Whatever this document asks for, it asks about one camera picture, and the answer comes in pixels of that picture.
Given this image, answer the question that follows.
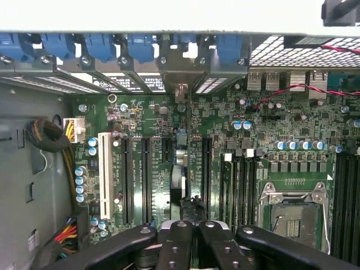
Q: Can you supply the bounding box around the black RAM slot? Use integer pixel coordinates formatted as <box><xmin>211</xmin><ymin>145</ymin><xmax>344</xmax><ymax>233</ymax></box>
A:
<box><xmin>243</xmin><ymin>148</ymin><xmax>252</xmax><ymax>226</ymax></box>
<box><xmin>341</xmin><ymin>154</ymin><xmax>350</xmax><ymax>261</ymax></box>
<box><xmin>332</xmin><ymin>154</ymin><xmax>341</xmax><ymax>258</ymax></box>
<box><xmin>350</xmin><ymin>154</ymin><xmax>359</xmax><ymax>264</ymax></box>
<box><xmin>251</xmin><ymin>148</ymin><xmax>260</xmax><ymax>224</ymax></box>
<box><xmin>233</xmin><ymin>148</ymin><xmax>243</xmax><ymax>226</ymax></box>

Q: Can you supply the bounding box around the green motherboard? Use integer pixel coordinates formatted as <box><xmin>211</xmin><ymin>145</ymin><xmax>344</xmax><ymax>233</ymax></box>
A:
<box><xmin>71</xmin><ymin>71</ymin><xmax>360</xmax><ymax>270</ymax></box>

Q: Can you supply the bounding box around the long black expansion slot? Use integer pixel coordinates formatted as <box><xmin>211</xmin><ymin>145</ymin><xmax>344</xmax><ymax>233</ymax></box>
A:
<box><xmin>121</xmin><ymin>136</ymin><xmax>134</xmax><ymax>225</ymax></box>
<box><xmin>141</xmin><ymin>137</ymin><xmax>153</xmax><ymax>225</ymax></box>
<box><xmin>201</xmin><ymin>137</ymin><xmax>214</xmax><ymax>222</ymax></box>

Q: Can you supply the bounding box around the CPU socket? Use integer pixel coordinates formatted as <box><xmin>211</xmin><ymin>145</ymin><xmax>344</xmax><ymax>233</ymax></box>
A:
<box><xmin>258</xmin><ymin>181</ymin><xmax>332</xmax><ymax>254</ymax></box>

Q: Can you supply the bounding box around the short black expansion slot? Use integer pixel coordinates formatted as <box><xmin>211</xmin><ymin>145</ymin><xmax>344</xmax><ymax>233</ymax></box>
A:
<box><xmin>161</xmin><ymin>137</ymin><xmax>173</xmax><ymax>164</ymax></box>

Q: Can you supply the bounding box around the white expansion slot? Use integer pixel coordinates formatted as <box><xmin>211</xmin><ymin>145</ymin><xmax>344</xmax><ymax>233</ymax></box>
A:
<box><xmin>97</xmin><ymin>132</ymin><xmax>114</xmax><ymax>221</ymax></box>

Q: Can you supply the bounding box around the white power connector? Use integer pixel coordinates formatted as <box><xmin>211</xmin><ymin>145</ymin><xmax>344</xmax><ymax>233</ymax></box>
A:
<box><xmin>63</xmin><ymin>117</ymin><xmax>86</xmax><ymax>143</ymax></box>

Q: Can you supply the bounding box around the metal USB port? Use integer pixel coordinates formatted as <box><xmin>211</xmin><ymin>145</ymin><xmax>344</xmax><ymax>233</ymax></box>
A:
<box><xmin>264</xmin><ymin>71</ymin><xmax>281</xmax><ymax>91</ymax></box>
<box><xmin>246</xmin><ymin>71</ymin><xmax>263</xmax><ymax>91</ymax></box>

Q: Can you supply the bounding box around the perforated metal slot cover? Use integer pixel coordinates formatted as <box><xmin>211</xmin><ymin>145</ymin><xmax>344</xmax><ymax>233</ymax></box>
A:
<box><xmin>0</xmin><ymin>55</ymin><xmax>70</xmax><ymax>95</ymax></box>
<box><xmin>193</xmin><ymin>56</ymin><xmax>250</xmax><ymax>96</ymax></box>
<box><xmin>39</xmin><ymin>55</ymin><xmax>110</xmax><ymax>95</ymax></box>

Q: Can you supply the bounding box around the solid metal slot cover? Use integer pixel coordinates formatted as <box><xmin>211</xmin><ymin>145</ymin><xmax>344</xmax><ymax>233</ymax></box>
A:
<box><xmin>119</xmin><ymin>55</ymin><xmax>167</xmax><ymax>95</ymax></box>
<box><xmin>80</xmin><ymin>55</ymin><xmax>138</xmax><ymax>95</ymax></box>

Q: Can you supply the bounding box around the ribbed metal port block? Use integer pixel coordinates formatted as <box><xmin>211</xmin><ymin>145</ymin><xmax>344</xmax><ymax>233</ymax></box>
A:
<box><xmin>289</xmin><ymin>70</ymin><xmax>307</xmax><ymax>92</ymax></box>

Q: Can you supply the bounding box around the tall metal port block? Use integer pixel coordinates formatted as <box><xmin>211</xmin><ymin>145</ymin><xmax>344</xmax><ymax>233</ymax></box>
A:
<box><xmin>308</xmin><ymin>70</ymin><xmax>329</xmax><ymax>99</ymax></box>

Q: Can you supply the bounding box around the blue slot retention clip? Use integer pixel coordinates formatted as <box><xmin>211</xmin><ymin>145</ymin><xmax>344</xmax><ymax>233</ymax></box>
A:
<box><xmin>0</xmin><ymin>33</ymin><xmax>28</xmax><ymax>61</ymax></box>
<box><xmin>171</xmin><ymin>34</ymin><xmax>197</xmax><ymax>47</ymax></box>
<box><xmin>127</xmin><ymin>33</ymin><xmax>155</xmax><ymax>63</ymax></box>
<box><xmin>83</xmin><ymin>33</ymin><xmax>116</xmax><ymax>63</ymax></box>
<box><xmin>215</xmin><ymin>34</ymin><xmax>243</xmax><ymax>64</ymax></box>
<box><xmin>41</xmin><ymin>33</ymin><xmax>76</xmax><ymax>61</ymax></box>

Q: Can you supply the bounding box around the teal port connector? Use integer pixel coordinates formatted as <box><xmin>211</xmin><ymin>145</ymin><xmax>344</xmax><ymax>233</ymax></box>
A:
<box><xmin>327</xmin><ymin>71</ymin><xmax>352</xmax><ymax>92</ymax></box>

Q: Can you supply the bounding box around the dark grey PC case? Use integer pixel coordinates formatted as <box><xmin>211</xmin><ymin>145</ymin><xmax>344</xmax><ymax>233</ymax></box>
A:
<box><xmin>0</xmin><ymin>29</ymin><xmax>360</xmax><ymax>270</ymax></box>

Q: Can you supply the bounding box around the black case fan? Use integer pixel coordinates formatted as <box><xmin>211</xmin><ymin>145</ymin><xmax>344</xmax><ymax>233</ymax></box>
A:
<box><xmin>283</xmin><ymin>35</ymin><xmax>360</xmax><ymax>51</ymax></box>

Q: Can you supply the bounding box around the wire locking lever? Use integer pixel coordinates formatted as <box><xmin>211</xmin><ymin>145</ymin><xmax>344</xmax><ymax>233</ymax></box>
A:
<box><xmin>319</xmin><ymin>184</ymin><xmax>332</xmax><ymax>254</ymax></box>

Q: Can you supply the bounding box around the red and yellow wire bundle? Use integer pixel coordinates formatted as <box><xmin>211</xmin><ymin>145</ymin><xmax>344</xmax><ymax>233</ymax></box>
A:
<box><xmin>52</xmin><ymin>209</ymin><xmax>91</xmax><ymax>261</ymax></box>

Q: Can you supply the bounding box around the black sleeved cable bundle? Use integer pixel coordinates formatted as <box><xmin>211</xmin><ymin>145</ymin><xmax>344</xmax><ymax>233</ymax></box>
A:
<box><xmin>24</xmin><ymin>118</ymin><xmax>77</xmax><ymax>210</ymax></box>

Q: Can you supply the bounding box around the red and black twisted wire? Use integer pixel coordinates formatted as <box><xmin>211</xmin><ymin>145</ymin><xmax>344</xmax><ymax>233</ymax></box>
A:
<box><xmin>253</xmin><ymin>44</ymin><xmax>360</xmax><ymax>110</ymax></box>

